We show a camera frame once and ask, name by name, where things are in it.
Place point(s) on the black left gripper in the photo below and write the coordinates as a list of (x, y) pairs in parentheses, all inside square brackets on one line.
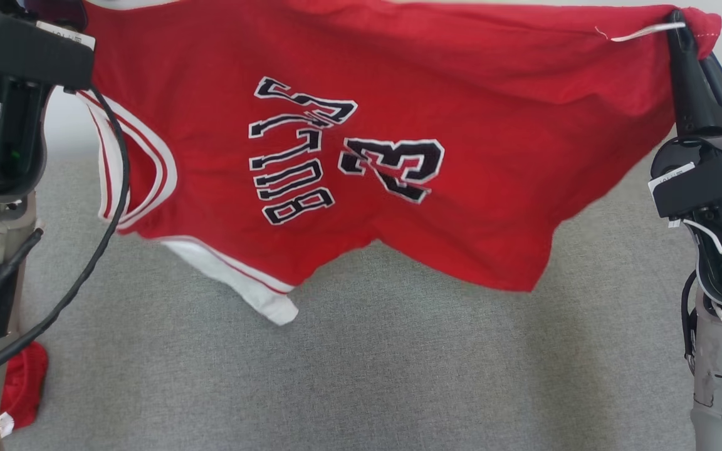
[(16, 50)]

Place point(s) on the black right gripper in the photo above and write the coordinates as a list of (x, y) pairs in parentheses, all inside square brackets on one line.
[(712, 178)]

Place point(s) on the red basketball jersey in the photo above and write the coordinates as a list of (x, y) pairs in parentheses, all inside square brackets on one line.
[(461, 94)]

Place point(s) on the white grey robot right arm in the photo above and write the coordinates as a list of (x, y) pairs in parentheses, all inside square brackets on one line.
[(712, 388)]

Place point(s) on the grey fabric sofa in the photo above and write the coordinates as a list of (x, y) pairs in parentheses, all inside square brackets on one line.
[(367, 376)]

